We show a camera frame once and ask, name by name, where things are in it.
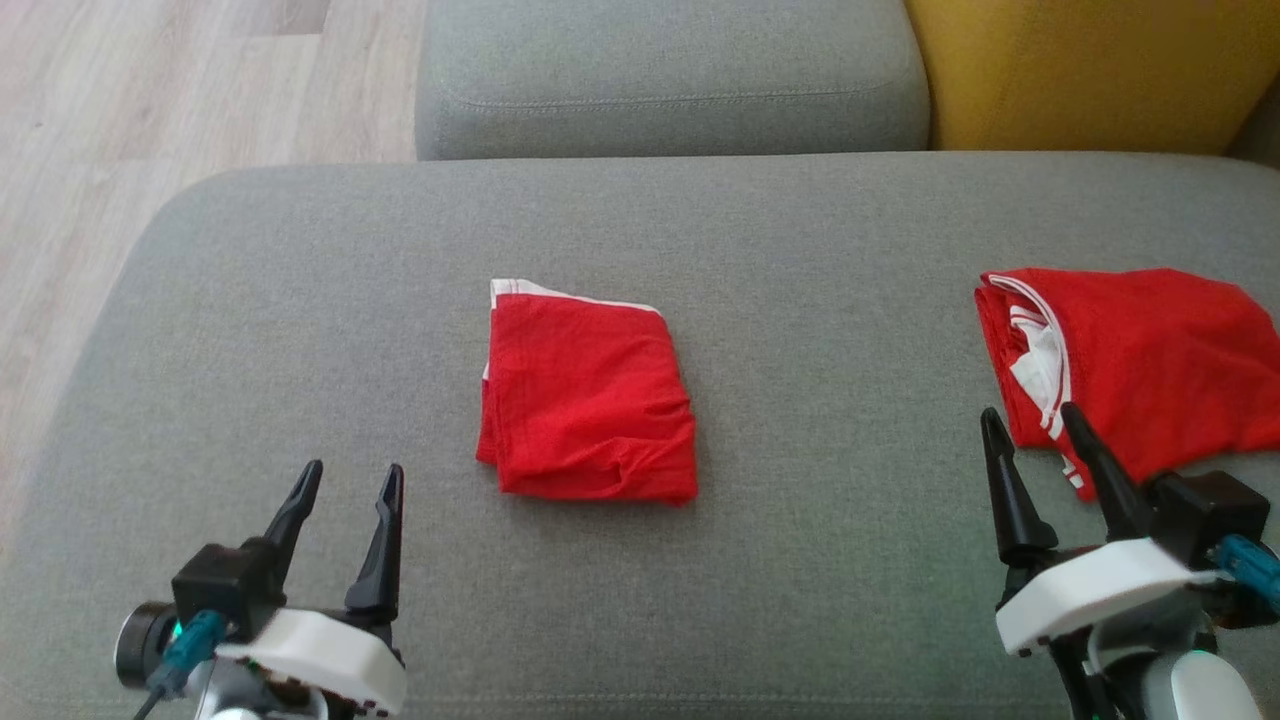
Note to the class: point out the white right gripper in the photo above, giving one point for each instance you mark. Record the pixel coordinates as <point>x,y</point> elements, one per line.
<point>1090,595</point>

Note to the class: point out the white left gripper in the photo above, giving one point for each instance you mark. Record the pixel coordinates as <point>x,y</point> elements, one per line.
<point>320,655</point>

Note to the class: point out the red Bulls 23 basketball jersey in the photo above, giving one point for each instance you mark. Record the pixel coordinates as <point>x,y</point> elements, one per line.
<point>1160,360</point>

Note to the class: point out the red shorts with white trim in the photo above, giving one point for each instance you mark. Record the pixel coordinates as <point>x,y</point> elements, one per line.
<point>590,400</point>

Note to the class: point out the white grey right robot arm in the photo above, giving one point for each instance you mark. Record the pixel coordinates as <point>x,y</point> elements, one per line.
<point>1200,685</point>

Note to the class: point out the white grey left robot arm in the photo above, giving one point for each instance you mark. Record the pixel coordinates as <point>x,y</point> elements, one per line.
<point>230,695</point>

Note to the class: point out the grey sofa corner cushion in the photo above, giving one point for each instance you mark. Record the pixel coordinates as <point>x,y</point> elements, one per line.
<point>1260,130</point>

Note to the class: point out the mustard yellow cushion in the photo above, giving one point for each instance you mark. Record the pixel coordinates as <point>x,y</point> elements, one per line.
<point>1090,70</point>

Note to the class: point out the large grey sofa seat cushion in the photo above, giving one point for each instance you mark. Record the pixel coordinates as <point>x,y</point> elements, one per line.
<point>700,230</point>

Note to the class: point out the grey sofa back cushion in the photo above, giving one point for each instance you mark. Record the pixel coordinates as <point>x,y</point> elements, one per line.
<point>670,70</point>

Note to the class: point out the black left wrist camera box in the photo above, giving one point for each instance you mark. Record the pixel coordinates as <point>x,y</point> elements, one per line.
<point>225,590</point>

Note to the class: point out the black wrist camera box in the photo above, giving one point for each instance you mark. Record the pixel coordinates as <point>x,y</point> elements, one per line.
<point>1210,515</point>
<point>225,590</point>

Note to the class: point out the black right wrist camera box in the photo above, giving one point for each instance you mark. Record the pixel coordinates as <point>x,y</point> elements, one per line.
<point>1210,515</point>

